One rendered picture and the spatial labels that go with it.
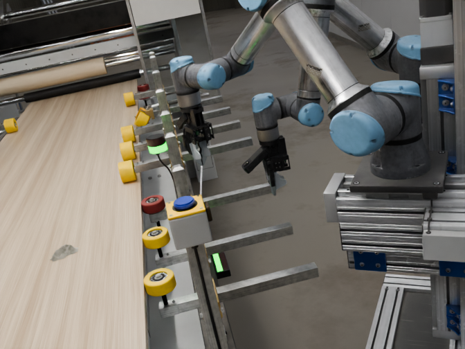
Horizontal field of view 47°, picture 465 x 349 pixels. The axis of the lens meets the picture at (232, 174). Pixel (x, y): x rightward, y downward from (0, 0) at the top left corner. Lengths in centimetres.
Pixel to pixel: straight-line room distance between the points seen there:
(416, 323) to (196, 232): 140
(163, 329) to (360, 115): 90
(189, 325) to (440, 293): 81
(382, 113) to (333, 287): 166
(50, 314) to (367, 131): 88
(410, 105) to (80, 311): 94
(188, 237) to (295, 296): 182
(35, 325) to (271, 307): 153
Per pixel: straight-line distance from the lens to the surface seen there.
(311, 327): 257
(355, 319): 259
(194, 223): 97
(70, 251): 168
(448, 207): 143
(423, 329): 221
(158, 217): 187
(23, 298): 155
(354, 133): 124
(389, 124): 127
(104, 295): 142
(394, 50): 189
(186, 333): 167
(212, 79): 157
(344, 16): 184
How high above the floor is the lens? 163
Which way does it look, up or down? 22 degrees down
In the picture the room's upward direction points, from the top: 11 degrees counter-clockwise
